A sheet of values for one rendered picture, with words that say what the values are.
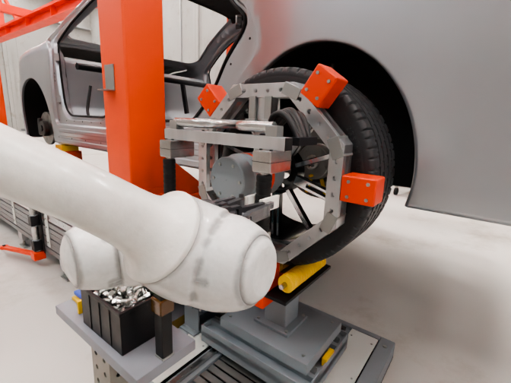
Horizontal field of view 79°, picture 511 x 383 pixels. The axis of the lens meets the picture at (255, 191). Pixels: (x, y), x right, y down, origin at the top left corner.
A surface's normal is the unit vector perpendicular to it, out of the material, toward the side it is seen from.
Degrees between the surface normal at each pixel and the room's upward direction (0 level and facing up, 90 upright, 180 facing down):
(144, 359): 0
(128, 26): 90
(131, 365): 0
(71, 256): 84
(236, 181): 90
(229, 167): 90
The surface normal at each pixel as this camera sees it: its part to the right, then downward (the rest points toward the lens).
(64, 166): 0.48, -0.51
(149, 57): 0.79, 0.17
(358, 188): -0.61, 0.15
